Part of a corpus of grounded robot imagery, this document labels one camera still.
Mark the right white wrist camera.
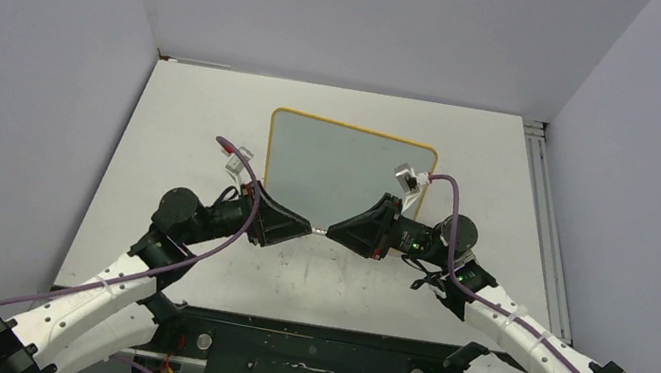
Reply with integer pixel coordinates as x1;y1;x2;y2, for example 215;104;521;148
394;163;430;215

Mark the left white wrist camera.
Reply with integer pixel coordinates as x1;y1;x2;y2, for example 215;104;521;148
221;143;254;178

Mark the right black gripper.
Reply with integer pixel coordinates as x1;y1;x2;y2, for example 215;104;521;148
324;184;460;272

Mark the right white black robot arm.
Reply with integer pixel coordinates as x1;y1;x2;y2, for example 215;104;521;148
327;194;626;373

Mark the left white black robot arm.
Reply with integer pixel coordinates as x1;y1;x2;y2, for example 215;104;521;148
0;185;312;373

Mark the white green marker pen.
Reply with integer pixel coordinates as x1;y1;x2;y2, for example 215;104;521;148
311;227;328;236

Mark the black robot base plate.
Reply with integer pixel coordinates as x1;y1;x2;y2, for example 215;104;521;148
136;306;457;373

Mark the right aluminium rail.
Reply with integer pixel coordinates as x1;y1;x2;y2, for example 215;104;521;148
522;120;574;346

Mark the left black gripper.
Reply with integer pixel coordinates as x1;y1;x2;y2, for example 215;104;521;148
181;170;318;265

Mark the yellow framed whiteboard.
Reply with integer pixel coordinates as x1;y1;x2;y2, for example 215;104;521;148
263;107;439;230

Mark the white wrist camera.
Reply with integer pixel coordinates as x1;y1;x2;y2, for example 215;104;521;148
394;163;430;215
221;143;254;178

